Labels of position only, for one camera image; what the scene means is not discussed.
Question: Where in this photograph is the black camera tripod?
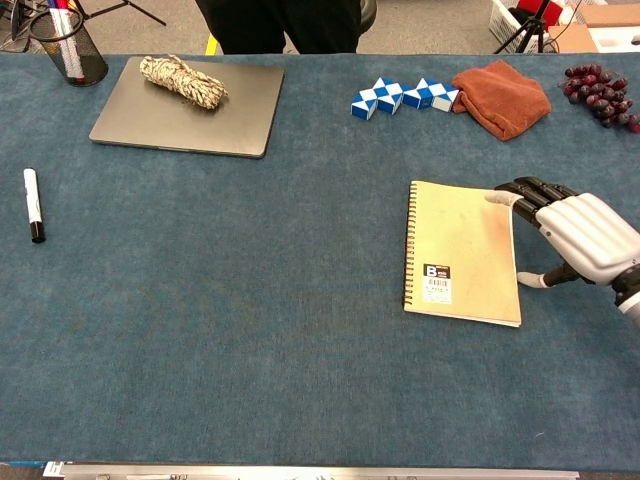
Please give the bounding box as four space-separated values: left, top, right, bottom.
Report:
493 0 557 55

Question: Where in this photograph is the person in black trousers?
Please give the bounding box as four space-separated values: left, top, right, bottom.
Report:
194 0 363 56

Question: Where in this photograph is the silver metal table rail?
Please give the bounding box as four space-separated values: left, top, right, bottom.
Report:
42 460 581 480

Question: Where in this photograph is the black tripod leg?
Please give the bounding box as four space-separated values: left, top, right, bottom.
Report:
69 0 168 27

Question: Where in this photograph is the beige braided rope bundle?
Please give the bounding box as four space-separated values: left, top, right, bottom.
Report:
138 54 230 112

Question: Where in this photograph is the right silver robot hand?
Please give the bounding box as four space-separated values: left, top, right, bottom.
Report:
483 175 640 297

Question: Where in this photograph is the grey closed laptop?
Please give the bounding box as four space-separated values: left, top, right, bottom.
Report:
88 55 286 160

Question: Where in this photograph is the orange folded towel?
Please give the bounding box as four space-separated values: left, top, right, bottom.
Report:
450 59 553 143

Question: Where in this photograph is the yellow spiral notebook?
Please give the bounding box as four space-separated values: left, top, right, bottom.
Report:
402 180 523 329

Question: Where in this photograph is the white marker in holder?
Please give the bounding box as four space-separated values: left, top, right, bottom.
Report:
47 7 86 84

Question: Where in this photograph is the brown cardboard box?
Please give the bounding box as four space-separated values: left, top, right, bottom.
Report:
546 3 640 54

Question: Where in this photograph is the white black marker pen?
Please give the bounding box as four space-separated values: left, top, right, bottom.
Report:
22 167 47 245

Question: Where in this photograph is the blue white snake puzzle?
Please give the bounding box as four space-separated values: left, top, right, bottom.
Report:
350 76 461 122

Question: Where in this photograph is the black round stool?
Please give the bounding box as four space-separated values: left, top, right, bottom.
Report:
358 0 379 32

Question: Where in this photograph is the dark red grape bunch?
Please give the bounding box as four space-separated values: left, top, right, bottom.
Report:
558 63 640 134

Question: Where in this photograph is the blue table cloth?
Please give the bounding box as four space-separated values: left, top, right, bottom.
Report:
0 51 640 472

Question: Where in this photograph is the black mesh pen holder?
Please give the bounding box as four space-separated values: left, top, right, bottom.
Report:
28 6 110 88

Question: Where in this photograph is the white plastic crate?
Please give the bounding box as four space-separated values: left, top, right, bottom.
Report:
487 0 551 53

